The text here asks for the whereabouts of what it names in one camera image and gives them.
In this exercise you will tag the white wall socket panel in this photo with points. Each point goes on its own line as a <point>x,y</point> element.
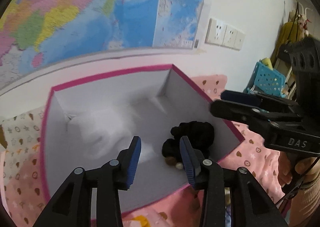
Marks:
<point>221,34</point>

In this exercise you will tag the white patterned pillow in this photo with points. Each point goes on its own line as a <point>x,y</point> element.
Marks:
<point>22,132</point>

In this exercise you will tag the beige plush bear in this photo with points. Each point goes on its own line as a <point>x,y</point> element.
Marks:
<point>171,161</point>

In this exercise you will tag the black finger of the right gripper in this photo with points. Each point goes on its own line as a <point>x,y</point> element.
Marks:
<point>250,114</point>

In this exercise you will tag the pink sleeved forearm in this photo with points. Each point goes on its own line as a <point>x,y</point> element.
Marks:
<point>305,205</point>

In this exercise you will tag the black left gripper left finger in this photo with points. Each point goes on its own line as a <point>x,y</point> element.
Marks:
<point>71,204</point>

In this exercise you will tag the blue perforated plastic basket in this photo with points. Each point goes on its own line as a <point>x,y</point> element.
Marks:
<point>265,80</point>

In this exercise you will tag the colourful wall map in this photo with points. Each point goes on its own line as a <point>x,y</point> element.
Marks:
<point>37,33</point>

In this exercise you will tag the person's right hand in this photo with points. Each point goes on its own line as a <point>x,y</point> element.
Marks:
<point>285,169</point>

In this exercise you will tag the black scrunchie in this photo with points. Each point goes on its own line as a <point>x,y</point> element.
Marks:
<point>200,134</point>

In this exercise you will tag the pink cardboard box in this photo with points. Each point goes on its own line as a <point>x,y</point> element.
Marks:
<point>88,121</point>

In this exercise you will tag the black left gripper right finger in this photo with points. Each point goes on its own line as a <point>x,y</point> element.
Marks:
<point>250,204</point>

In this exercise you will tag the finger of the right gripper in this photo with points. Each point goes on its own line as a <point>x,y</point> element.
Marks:
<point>255,99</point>

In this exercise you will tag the brown wooden headboard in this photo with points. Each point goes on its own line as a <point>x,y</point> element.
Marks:
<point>3,142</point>

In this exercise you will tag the yellow hanging garment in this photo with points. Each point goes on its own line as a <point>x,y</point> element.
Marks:
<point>289,33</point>

